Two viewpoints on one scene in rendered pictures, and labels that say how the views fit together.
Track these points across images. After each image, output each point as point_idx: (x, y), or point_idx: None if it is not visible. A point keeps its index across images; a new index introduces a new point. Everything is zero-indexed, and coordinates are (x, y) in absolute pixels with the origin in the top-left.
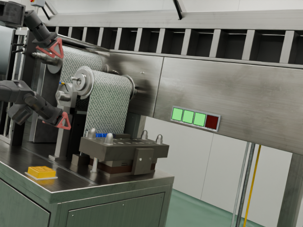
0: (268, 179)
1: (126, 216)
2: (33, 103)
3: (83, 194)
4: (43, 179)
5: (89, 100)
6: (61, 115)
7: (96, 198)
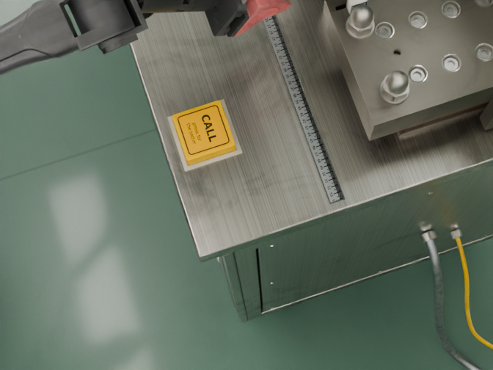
0: None
1: (444, 194)
2: (137, 33)
3: (290, 230)
4: (201, 166)
5: None
6: (246, 2)
7: (334, 219)
